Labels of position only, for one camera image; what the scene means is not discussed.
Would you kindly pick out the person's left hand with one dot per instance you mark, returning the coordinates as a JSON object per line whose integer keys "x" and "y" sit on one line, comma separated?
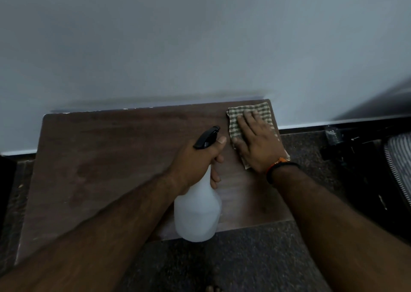
{"x": 189, "y": 163}

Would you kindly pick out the person's right hand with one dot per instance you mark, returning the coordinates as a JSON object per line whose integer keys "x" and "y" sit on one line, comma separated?
{"x": 261, "y": 144}

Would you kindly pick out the person's right thumb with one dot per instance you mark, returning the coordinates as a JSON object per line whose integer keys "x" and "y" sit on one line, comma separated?
{"x": 237, "y": 144}

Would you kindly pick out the person's left thumb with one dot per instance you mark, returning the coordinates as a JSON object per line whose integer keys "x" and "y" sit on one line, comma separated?
{"x": 219, "y": 142}

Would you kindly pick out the green checked cleaning cloth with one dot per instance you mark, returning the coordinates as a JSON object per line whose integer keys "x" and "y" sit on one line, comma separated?
{"x": 236, "y": 126}

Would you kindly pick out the white spray bottle black nozzle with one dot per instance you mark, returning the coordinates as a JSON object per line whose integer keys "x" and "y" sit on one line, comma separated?
{"x": 197, "y": 211}

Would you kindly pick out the person's right forearm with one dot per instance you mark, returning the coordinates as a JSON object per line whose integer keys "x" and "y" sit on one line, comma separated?
{"x": 337, "y": 230}

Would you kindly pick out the person's left forearm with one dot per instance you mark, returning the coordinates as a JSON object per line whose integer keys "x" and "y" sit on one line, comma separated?
{"x": 96, "y": 234}

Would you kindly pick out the orange thread wristband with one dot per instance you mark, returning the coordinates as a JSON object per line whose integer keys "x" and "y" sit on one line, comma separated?
{"x": 276, "y": 162}

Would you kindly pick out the black wristband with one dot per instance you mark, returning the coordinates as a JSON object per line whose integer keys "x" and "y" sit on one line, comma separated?
{"x": 282, "y": 167}

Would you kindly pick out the black bag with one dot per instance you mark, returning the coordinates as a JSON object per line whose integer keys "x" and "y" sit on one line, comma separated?
{"x": 356, "y": 173}

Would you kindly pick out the black white striped fabric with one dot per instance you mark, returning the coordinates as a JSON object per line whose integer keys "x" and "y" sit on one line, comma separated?
{"x": 401, "y": 160}

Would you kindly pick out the black object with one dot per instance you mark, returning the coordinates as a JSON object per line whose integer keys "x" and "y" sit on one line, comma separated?
{"x": 6, "y": 189}

